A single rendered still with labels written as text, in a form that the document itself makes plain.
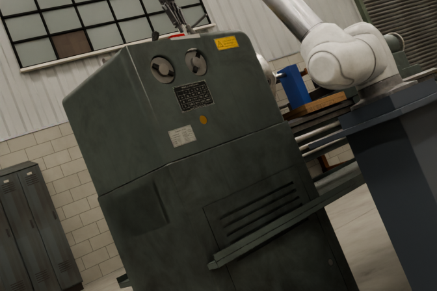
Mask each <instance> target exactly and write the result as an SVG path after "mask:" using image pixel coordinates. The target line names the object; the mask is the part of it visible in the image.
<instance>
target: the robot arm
mask: <svg viewBox="0 0 437 291"><path fill-rule="evenodd" d="M262 1H263V2H264V3H265V4H266V5H267V6H268V7H269V8H270V9H271V10H272V12H273V13H274V14H275V15H276V16H277V17H278V19H279V20H280V21H281V22H282V23H283V24H284V25H285V26H286V27H287V28H288V29H289V31H290V32H291V33H292V34H293V35H294V36H295V38H296V39H297V40H298V41H299V42H300V43H301V46H300V54H301V56H302V58H303V59H304V61H305V63H306V69H307V71H308V74H309V76H310V77H311V79H312V80H313V81H314V82H315V83H316V84H317V85H319V86H321V87H323V88H326V89H329V90H341V89H346V88H350V87H353V86H355V87H356V89H357V91H358V95H359V97H360V101H359V102H358V103H357V104H355V105H354V106H352V107H351V111H353V110H356V109H358V108H361V107H364V106H366V105H368V104H370V103H373V102H375V101H378V100H379V99H382V98H384V97H387V96H389V95H391V94H394V93H396V92H399V91H401V90H404V89H406V88H409V87H411V86H414V85H416V84H419V83H418V81H417V80H416V81H409V82H407V81H404V80H403V79H402V78H401V76H400V74H399V71H398V69H397V66H396V63H395V60H394V58H393V55H392V53H391V51H390V49H389V47H388V45H387V43H386V41H385V39H384V37H383V35H382V34H381V33H380V31H379V30H378V29H377V28H376V27H374V26H373V25H372V24H370V23H366V22H359V23H355V24H354V25H351V26H349V27H347V28H346V29H344V30H343V29H341V28H340V27H338V26H337V25H336V24H334V23H324V22H323V21H322V20H321V19H320V18H319V17H318V16H317V15H316V14H315V12H314V11H313V10H312V9H311V8H310V7H309V6H308V5H307V4H306V3H305V2H304V1H303V0H262ZM159 2H160V4H161V5H163V6H162V8H163V10H164V11H165V12H166V14H167V16H168V17H169V19H170V20H171V22H172V24H173V25H174V26H175V28H178V31H179V33H180V34H183V33H184V34H185V35H190V33H187V29H186V24H187V22H186V20H185V17H184V15H183V12H182V10H181V7H180V6H179V7H178V6H177V4H176V3H175V1H174V0H159Z"/></svg>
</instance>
